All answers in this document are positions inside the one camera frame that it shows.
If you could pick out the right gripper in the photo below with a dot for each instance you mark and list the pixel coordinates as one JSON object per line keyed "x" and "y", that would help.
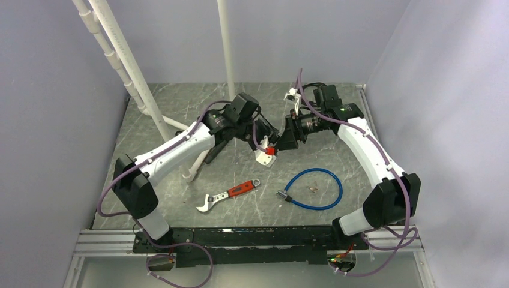
{"x": 293, "y": 131}

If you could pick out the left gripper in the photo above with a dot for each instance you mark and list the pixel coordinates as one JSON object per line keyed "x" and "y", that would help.
{"x": 268, "y": 130}

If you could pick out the silver lock keys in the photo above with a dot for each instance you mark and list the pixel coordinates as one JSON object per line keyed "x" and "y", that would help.
{"x": 313, "y": 188}

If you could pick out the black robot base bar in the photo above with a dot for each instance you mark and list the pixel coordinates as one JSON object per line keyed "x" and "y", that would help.
{"x": 241, "y": 245}

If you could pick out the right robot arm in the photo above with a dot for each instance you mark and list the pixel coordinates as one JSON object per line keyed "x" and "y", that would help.
{"x": 394, "y": 193}

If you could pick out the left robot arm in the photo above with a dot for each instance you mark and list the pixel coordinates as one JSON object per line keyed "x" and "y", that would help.
{"x": 135, "y": 178}

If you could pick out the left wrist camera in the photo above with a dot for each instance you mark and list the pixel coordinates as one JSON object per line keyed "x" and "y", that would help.
{"x": 263, "y": 158}

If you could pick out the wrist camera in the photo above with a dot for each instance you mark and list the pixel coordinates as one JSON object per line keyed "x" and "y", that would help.
{"x": 263, "y": 158}
{"x": 294, "y": 97}

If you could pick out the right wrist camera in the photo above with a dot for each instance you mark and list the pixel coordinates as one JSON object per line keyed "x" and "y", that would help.
{"x": 294, "y": 97}

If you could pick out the red handled adjustable wrench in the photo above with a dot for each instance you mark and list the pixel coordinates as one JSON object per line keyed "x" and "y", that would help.
{"x": 211, "y": 200}

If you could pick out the aluminium rail frame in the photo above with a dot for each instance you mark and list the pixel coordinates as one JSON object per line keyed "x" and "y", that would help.
{"x": 101, "y": 243}

